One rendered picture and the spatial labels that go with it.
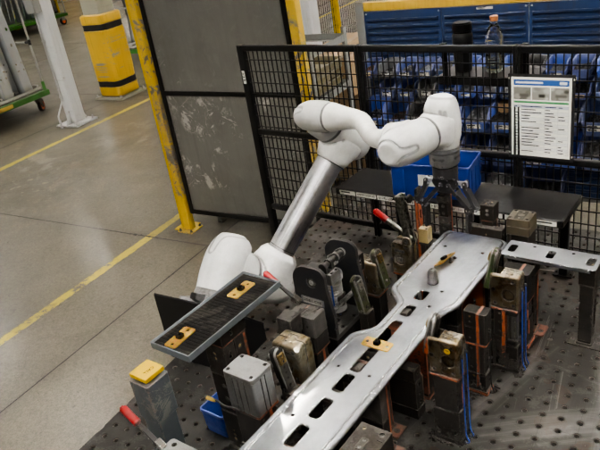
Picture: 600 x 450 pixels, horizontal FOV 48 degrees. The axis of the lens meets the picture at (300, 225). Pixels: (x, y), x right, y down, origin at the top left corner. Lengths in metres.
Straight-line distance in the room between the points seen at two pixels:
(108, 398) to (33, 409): 0.39
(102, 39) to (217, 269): 7.19
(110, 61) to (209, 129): 4.93
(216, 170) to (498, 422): 3.06
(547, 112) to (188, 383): 1.54
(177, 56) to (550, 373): 3.14
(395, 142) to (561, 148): 0.85
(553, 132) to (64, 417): 2.58
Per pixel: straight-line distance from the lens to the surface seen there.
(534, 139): 2.51
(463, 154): 2.61
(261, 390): 1.66
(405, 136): 1.82
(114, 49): 9.34
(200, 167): 4.71
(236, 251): 2.32
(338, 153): 2.40
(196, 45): 4.36
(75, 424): 3.53
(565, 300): 2.55
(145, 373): 1.66
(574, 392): 2.17
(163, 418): 1.72
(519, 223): 2.30
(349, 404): 1.67
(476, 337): 2.01
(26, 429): 3.64
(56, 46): 8.50
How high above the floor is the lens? 2.12
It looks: 26 degrees down
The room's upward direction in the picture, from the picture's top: 9 degrees counter-clockwise
